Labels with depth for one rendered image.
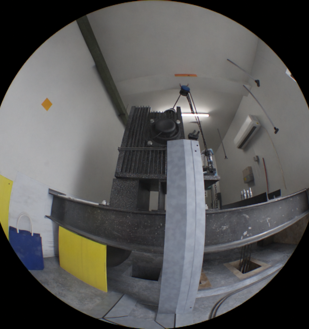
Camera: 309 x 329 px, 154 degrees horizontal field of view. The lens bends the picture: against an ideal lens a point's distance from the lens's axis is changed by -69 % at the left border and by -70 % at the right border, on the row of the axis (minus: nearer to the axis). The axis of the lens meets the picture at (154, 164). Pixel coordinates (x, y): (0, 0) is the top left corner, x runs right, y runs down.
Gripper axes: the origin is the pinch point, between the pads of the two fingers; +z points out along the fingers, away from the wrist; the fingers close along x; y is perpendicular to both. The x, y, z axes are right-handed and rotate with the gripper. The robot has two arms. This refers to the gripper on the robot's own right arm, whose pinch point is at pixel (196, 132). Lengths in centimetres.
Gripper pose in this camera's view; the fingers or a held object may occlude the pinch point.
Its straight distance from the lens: 147.2
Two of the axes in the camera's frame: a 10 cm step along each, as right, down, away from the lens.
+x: -9.9, -0.8, -1.3
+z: 1.5, -3.7, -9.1
